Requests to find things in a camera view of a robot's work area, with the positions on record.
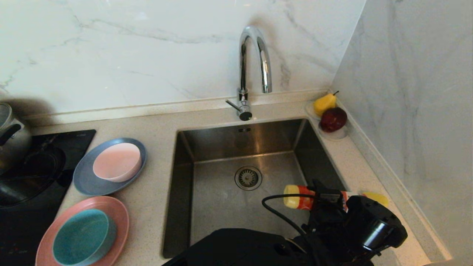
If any pink plate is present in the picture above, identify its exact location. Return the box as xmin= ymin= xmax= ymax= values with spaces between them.
xmin=35 ymin=196 xmax=130 ymax=266

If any yellow pear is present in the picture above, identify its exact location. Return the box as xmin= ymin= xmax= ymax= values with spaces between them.
xmin=313 ymin=91 xmax=339 ymax=117

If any blue grey plate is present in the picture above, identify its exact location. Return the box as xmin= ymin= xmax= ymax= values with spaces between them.
xmin=73 ymin=138 xmax=148 ymax=196

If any chrome gooseneck faucet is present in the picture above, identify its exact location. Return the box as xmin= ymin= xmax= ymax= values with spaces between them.
xmin=226 ymin=25 xmax=273 ymax=122

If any black glass cooktop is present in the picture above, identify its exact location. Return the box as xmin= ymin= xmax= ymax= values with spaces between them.
xmin=0 ymin=129 xmax=97 ymax=266

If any round metal drain strainer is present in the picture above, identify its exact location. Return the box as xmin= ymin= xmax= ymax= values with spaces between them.
xmin=235 ymin=166 xmax=263 ymax=191

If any stainless steel sink basin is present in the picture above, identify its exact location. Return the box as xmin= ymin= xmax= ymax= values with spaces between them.
xmin=162 ymin=118 xmax=366 ymax=259

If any teal bowl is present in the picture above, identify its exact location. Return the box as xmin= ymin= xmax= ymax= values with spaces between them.
xmin=52 ymin=209 xmax=118 ymax=266

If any small white fruit dish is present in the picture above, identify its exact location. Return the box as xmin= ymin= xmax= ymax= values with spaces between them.
xmin=305 ymin=102 xmax=348 ymax=141

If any stainless steel pot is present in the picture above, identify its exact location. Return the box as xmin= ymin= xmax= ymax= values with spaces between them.
xmin=0 ymin=103 xmax=33 ymax=174

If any orange dish soap bottle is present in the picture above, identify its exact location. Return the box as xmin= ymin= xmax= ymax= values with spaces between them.
xmin=283 ymin=184 xmax=350 ymax=212

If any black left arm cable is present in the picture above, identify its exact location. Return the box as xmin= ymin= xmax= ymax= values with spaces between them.
xmin=262 ymin=194 xmax=322 ymax=244

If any pale pink bowl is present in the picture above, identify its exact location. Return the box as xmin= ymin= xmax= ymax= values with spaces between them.
xmin=92 ymin=143 xmax=143 ymax=183

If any black frying pan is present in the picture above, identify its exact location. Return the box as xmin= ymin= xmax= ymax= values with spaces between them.
xmin=0 ymin=147 xmax=67 ymax=207

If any dark red apple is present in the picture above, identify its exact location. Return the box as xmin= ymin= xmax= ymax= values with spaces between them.
xmin=320 ymin=107 xmax=348 ymax=133

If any yellow green sponge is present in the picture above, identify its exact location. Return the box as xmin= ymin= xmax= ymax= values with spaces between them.
xmin=362 ymin=191 xmax=390 ymax=208

